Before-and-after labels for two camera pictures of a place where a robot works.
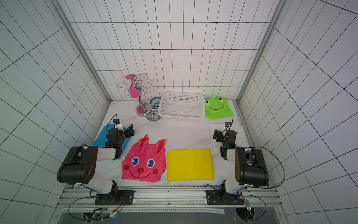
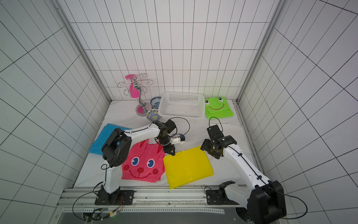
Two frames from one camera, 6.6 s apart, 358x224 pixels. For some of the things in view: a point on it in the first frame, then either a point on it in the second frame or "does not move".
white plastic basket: (183, 107) does not move
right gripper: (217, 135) -> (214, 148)
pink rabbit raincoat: (146, 161) does not move
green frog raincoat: (216, 108) does not move
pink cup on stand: (134, 92) does not move
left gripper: (128, 135) -> (167, 150)
